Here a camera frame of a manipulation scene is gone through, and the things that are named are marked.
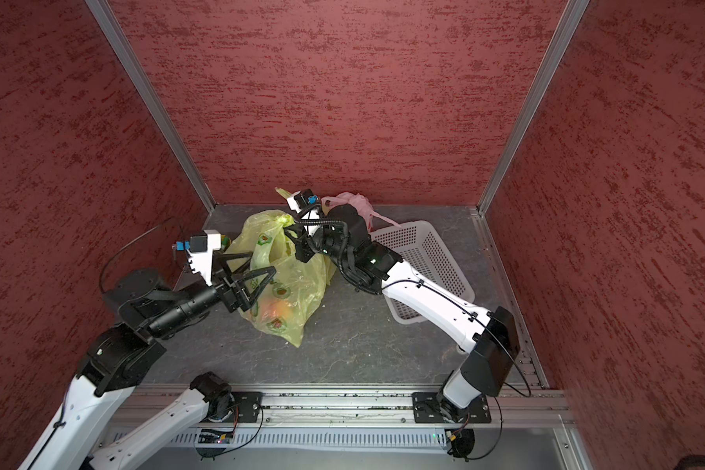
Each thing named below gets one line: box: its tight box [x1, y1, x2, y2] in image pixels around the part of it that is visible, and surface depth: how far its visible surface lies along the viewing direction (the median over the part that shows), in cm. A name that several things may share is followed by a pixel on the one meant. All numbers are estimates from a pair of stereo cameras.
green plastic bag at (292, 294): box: [225, 209, 337, 348], surface depth 70 cm
